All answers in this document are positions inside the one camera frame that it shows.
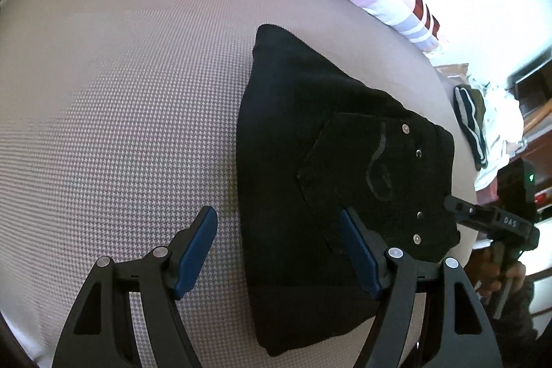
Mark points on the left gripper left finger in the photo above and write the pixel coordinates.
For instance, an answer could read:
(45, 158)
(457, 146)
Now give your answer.
(99, 330)

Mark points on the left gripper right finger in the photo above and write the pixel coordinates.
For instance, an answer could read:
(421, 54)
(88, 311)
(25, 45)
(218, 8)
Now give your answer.
(455, 329)

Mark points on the black pants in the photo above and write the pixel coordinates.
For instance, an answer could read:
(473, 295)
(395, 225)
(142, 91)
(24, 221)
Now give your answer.
(312, 142)

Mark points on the person's right hand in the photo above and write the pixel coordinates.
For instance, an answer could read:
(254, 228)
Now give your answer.
(487, 277)

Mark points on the white crumpled cloth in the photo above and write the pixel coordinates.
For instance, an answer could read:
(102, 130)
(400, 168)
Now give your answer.
(503, 129)

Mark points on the striped dark garment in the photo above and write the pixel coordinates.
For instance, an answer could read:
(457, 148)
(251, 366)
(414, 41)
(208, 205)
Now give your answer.
(469, 108)

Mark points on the beige textured bed mattress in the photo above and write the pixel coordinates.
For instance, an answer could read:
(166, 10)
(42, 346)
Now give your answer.
(118, 123)

